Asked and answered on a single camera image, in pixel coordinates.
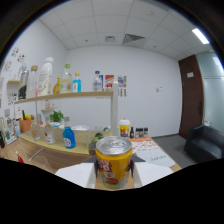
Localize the ceiling air vent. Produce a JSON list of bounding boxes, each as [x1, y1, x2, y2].
[[122, 33, 147, 47]]

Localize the glass jar cork lid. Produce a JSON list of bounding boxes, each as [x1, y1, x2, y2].
[[26, 65, 39, 99]]

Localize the blue liquid bottle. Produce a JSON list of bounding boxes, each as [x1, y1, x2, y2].
[[62, 117, 77, 150]]

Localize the yellow drink can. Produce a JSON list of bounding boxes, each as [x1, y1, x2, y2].
[[95, 135, 134, 190]]

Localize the brown door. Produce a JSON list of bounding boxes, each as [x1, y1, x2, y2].
[[178, 54, 205, 140]]

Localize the white notebook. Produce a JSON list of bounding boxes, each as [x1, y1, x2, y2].
[[130, 138, 177, 168]]

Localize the white bowl blue rim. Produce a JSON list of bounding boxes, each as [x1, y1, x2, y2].
[[46, 121, 61, 129]]

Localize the amber liquid bottle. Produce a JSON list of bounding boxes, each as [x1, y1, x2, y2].
[[52, 75, 62, 95]]

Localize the clear bottle green cap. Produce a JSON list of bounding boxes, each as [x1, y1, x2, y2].
[[60, 63, 73, 93]]

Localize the ceiling light panel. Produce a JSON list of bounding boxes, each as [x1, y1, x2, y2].
[[191, 28, 210, 45]]

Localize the black armchair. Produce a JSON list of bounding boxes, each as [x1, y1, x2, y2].
[[183, 124, 224, 164]]

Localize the green limes bunch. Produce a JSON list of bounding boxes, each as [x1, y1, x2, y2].
[[89, 132, 105, 149]]

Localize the small red white carton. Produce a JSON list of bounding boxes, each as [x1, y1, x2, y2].
[[104, 74, 115, 90]]

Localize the large white bottle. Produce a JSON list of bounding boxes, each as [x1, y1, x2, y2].
[[37, 56, 55, 97]]

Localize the white two-tier wooden shelf rack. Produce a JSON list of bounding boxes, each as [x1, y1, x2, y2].
[[13, 82, 120, 168]]

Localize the green potted plant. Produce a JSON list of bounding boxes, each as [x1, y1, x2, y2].
[[49, 110, 65, 124]]

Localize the light blue labelled bottle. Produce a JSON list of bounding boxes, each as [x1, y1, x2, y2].
[[72, 72, 82, 93]]

